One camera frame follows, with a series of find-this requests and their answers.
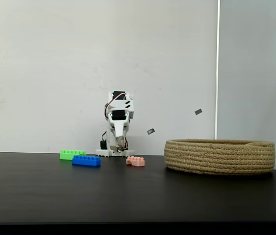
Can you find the pink lego block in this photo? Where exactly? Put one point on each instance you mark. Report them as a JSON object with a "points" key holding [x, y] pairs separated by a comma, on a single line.
{"points": [[136, 161]]}

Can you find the blue lego block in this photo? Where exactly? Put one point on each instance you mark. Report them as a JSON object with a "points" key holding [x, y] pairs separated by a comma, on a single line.
{"points": [[86, 161]]}

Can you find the green lego block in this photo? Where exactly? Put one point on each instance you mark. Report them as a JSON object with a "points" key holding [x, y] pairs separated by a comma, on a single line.
{"points": [[69, 154]]}

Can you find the grey tape piece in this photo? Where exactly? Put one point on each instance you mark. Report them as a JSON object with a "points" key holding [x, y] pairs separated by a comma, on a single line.
{"points": [[151, 131], [198, 111]]}

